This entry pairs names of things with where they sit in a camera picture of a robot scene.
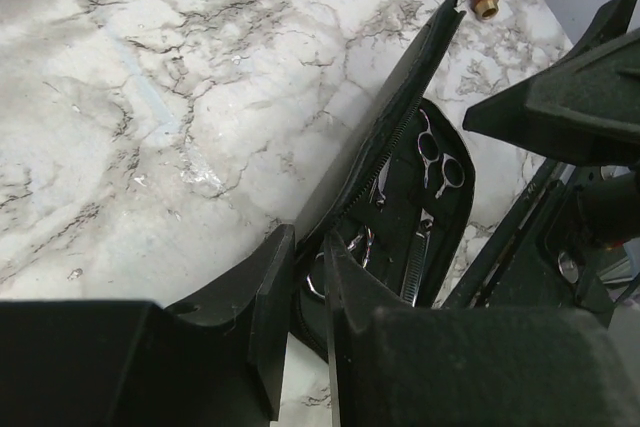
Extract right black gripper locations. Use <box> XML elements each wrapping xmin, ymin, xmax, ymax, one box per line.
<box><xmin>463</xmin><ymin>31</ymin><xmax>639</xmax><ymax>247</ymax></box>

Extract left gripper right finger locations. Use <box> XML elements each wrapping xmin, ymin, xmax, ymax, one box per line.
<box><xmin>324</xmin><ymin>232</ymin><xmax>639</xmax><ymax>426</ymax></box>

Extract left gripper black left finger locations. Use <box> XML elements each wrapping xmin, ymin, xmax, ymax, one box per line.
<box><xmin>1</xmin><ymin>225</ymin><xmax>295</xmax><ymax>426</ymax></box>

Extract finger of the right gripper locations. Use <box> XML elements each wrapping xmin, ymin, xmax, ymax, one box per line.
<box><xmin>564</xmin><ymin>0</ymin><xmax>639</xmax><ymax>67</ymax></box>

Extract silver hair scissors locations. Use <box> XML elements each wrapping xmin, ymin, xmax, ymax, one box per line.
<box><xmin>416</xmin><ymin>108</ymin><xmax>466</xmax><ymax>199</ymax></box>

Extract black fabric tool case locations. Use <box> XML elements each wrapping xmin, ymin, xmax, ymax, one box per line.
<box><xmin>291</xmin><ymin>0</ymin><xmax>475</xmax><ymax>360</ymax></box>

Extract silver thinning scissors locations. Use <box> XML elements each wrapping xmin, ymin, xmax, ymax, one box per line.
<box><xmin>399</xmin><ymin>210</ymin><xmax>434</xmax><ymax>307</ymax></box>

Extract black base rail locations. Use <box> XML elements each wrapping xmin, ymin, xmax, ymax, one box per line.
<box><xmin>442</xmin><ymin>159</ymin><xmax>639</xmax><ymax>318</ymax></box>

